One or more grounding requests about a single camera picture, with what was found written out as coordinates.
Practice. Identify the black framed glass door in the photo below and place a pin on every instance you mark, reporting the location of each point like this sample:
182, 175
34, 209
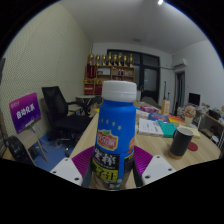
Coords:
150, 78

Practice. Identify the yellow book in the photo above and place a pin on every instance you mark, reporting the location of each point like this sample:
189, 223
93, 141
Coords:
196, 133

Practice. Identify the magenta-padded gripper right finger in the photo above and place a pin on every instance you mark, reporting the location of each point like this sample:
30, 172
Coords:
156, 168

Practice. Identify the flat round red coaster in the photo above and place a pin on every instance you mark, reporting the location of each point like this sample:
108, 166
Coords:
193, 146

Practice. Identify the white wall air conditioner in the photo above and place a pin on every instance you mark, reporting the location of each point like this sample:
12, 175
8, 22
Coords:
180, 63

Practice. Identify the ceiling light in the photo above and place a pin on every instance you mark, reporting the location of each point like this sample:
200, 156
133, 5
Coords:
160, 2

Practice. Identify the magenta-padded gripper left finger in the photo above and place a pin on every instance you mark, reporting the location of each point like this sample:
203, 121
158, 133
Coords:
68, 170

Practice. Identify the potted pink flowers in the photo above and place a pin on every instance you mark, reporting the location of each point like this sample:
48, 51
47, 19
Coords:
190, 113

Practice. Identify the side desk with clutter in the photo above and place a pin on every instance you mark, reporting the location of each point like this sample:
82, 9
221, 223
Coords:
211, 123

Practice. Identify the green book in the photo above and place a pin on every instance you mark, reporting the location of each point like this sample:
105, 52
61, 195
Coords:
168, 129

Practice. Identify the pink box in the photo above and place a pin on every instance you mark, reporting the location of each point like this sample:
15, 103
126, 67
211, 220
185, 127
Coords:
149, 109

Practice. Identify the purple sign on wooden stand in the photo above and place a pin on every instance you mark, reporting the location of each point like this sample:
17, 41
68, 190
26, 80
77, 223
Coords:
25, 111

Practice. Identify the wooden shelf unit with trophies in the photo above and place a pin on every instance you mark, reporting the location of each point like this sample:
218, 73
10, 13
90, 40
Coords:
108, 75

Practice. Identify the blue book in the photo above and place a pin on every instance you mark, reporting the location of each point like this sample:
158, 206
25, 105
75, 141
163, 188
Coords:
158, 117

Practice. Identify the small round side table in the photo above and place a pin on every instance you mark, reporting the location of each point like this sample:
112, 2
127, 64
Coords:
85, 99

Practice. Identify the orange colourful book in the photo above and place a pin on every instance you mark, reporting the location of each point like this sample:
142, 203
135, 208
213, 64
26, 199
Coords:
176, 119

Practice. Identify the white paper booklet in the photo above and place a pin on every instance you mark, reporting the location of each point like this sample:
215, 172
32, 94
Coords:
150, 127

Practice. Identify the black office chair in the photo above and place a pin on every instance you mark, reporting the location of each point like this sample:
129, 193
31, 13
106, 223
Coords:
63, 116

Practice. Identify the black round floor fan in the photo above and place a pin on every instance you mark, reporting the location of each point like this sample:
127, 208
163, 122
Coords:
18, 150

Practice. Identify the black computer monitor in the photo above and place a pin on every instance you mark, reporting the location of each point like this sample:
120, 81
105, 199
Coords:
194, 99

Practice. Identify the blue drink bottle white cap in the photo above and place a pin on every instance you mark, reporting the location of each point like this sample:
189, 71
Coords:
115, 133

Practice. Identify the orange carton box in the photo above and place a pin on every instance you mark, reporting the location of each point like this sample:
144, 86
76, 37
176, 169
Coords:
165, 107

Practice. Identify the black mug with cork base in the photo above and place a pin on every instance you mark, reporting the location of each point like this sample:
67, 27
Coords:
180, 141

